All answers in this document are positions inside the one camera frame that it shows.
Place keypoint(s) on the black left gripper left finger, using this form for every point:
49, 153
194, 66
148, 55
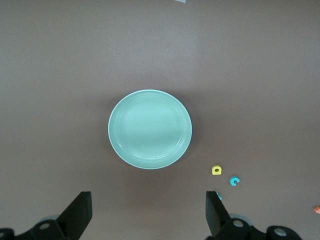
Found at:
75, 220

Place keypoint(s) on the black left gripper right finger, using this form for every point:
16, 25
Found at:
220, 222

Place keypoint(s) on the teal foam letter t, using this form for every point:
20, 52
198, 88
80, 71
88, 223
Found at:
219, 195

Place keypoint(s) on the teal foam letter c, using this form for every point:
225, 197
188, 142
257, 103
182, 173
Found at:
232, 181

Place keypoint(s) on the orange foam letter t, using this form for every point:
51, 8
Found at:
317, 210

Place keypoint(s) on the green plate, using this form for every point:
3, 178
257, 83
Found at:
150, 130

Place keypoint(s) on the brown table cover sheet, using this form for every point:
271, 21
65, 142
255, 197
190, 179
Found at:
50, 75

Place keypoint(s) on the white paper scrap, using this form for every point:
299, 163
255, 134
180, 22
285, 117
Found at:
180, 1

